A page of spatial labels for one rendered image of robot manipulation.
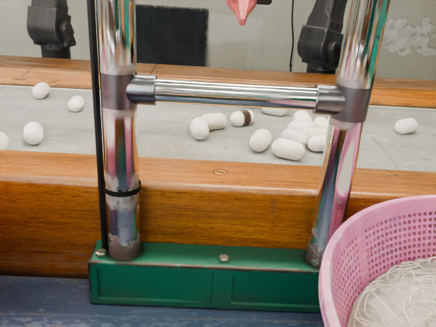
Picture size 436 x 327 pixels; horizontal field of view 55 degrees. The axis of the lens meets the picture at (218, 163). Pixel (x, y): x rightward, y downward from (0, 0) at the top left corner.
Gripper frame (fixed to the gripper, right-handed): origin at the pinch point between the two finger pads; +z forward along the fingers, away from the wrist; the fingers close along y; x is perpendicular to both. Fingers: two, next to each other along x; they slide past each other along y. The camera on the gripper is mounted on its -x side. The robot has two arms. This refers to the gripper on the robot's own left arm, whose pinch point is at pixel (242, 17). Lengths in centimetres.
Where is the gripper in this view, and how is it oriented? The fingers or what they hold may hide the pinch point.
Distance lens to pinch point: 64.1
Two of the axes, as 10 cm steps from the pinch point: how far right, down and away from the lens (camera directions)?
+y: 10.0, 0.6, 0.3
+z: -0.4, 9.0, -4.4
